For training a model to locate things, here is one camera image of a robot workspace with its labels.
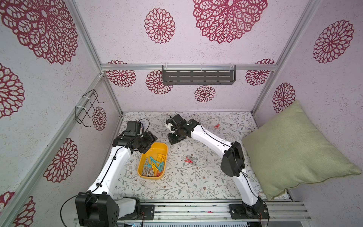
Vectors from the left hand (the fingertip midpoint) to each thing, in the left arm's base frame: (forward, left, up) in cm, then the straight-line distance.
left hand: (155, 141), depth 80 cm
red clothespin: (+27, -43, -20) cm, 55 cm away
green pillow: (-9, -67, +6) cm, 68 cm away
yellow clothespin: (-1, -1, -17) cm, 17 cm away
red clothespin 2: (-13, -1, -17) cm, 21 cm away
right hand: (+5, -7, -5) cm, 10 cm away
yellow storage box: (-6, +4, -17) cm, 19 cm away
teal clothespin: (-4, +3, -16) cm, 17 cm away
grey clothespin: (-12, +6, -16) cm, 21 cm away
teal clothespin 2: (-9, -2, -17) cm, 19 cm away
